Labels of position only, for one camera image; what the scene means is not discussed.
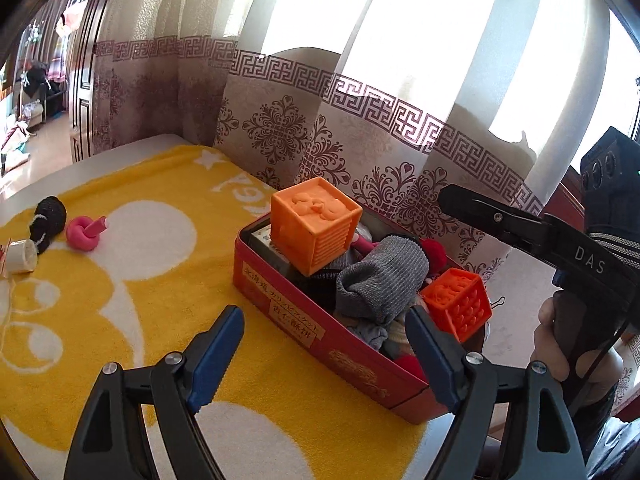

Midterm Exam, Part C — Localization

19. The light orange toy cube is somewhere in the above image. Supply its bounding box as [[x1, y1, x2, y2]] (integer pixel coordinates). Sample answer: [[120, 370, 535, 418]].
[[270, 176, 364, 277]]

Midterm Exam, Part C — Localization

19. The cream multicoloured knit hat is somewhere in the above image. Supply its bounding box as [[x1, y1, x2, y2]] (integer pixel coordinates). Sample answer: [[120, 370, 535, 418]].
[[385, 317, 418, 361]]

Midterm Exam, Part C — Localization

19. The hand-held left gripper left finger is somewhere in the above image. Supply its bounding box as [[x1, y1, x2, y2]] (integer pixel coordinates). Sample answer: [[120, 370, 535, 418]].
[[62, 305, 246, 480]]

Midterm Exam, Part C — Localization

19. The blue-grey rolled sock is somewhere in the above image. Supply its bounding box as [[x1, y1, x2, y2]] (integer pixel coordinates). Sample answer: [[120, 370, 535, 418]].
[[349, 322, 389, 352]]

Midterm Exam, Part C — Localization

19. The pink ring toy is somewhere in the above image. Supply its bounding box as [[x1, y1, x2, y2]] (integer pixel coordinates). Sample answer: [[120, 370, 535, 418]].
[[66, 215, 109, 252]]

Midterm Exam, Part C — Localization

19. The white tape roll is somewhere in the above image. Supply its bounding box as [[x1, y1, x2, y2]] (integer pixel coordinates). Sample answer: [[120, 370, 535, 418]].
[[4, 239, 39, 275]]

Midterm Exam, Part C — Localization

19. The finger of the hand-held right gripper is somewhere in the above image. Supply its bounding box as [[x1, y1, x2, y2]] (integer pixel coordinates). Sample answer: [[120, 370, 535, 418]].
[[437, 183, 553, 257]]

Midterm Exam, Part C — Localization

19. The red metal tin container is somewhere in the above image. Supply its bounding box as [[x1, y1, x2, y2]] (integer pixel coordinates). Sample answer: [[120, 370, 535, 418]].
[[232, 210, 494, 426]]

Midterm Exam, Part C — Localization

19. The dark wooden door frame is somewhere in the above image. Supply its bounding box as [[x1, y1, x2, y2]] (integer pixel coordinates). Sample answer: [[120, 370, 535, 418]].
[[66, 0, 112, 162]]

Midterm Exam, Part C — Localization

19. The sofa with dark clothes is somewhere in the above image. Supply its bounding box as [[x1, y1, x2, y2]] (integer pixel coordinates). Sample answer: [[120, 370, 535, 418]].
[[14, 59, 67, 126]]

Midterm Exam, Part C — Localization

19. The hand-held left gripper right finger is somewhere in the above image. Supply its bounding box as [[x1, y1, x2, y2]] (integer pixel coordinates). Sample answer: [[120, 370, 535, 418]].
[[404, 305, 588, 480]]

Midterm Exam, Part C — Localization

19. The white and teal bag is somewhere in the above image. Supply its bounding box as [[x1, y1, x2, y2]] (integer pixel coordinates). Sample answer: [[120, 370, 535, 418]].
[[0, 119, 32, 162]]

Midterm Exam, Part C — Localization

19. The person's right hand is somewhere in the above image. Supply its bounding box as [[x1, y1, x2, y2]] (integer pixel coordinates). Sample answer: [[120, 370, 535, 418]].
[[530, 294, 572, 385]]

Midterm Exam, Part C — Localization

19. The red fluffy pompom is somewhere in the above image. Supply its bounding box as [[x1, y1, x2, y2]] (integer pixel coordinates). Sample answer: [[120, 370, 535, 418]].
[[421, 239, 449, 281]]

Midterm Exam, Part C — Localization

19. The yellow and white blanket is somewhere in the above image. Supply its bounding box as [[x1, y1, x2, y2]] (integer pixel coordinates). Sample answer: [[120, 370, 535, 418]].
[[0, 145, 436, 480]]

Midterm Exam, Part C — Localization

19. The cream curtain with maroon pattern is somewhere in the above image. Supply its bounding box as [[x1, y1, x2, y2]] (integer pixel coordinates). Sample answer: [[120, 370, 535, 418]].
[[75, 0, 640, 411]]

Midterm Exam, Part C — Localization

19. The deep orange toy cube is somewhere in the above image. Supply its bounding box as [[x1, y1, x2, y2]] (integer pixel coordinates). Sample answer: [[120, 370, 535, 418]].
[[419, 267, 494, 344]]

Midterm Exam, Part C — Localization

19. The reddish wooden furniture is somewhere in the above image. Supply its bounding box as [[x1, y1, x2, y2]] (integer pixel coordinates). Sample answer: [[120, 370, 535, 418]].
[[542, 165, 594, 233]]

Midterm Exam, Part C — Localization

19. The grey sock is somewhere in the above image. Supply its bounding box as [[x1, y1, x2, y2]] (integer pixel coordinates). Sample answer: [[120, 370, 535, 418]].
[[334, 235, 431, 327]]

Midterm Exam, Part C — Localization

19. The black sock ball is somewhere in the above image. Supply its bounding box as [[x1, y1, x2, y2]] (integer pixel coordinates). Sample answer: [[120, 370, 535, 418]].
[[28, 196, 68, 254]]

